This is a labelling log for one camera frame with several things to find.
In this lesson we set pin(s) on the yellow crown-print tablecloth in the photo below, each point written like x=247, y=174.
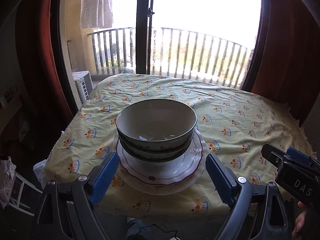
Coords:
x=234, y=124

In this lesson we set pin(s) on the red curtain right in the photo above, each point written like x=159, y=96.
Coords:
x=289, y=69

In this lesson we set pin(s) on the white air conditioner unit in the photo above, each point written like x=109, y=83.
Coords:
x=83, y=84

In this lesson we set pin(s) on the black window frame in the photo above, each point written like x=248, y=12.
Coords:
x=144, y=16

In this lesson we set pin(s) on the red curtain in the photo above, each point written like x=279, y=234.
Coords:
x=52, y=55
x=289, y=69

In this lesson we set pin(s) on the white wire rack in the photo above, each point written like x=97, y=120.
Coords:
x=24, y=196

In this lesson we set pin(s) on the red curtain left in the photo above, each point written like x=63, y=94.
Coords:
x=52, y=55

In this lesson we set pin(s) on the balcony railing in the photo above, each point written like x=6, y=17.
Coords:
x=173, y=52

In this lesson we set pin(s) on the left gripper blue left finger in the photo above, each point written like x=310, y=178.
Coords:
x=101, y=176

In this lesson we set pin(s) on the white plate yellow flowers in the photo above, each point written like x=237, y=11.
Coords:
x=161, y=190

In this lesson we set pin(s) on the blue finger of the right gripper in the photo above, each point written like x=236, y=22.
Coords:
x=295, y=154

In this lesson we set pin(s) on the hanging beige cloth outside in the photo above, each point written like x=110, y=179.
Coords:
x=96, y=14

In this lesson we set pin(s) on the white plate red pattern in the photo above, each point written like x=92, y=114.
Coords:
x=176, y=171

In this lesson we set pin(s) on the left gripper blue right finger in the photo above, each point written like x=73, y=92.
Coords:
x=223, y=181

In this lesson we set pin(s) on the floral bowl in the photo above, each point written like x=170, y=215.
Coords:
x=157, y=143
x=154, y=114
x=138, y=160

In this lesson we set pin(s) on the person's hand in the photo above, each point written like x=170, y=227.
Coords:
x=299, y=222

